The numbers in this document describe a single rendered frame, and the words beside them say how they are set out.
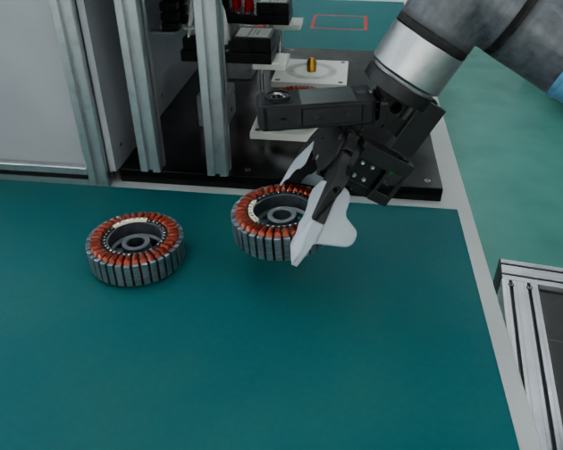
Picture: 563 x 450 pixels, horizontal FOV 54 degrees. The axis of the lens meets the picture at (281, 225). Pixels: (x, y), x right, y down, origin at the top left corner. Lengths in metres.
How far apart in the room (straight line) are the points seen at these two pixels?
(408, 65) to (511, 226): 1.74
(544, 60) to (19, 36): 0.62
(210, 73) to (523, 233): 1.64
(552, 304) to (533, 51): 1.10
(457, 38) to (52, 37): 0.51
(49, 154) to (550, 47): 0.67
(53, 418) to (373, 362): 0.29
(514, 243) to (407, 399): 1.64
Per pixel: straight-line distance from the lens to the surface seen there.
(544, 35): 0.53
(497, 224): 2.22
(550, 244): 2.18
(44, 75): 0.83
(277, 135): 0.90
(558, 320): 1.53
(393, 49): 0.53
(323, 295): 0.62
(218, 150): 0.78
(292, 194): 0.63
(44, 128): 0.86
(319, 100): 0.53
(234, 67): 1.17
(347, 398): 0.52
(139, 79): 0.77
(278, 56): 0.94
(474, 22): 0.53
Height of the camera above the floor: 1.16
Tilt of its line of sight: 34 degrees down
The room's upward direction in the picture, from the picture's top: straight up
